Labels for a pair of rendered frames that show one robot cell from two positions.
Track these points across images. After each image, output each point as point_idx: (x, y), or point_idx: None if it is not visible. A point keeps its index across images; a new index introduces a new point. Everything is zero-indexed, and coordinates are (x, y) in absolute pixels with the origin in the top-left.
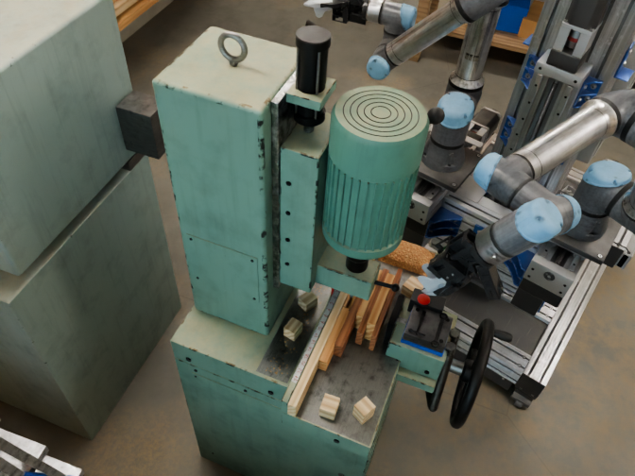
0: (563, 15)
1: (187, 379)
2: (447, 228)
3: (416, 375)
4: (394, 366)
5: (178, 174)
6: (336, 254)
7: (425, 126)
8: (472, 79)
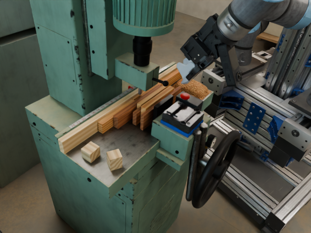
0: None
1: (38, 143)
2: (233, 102)
3: (170, 155)
4: (153, 143)
5: None
6: (131, 56)
7: None
8: None
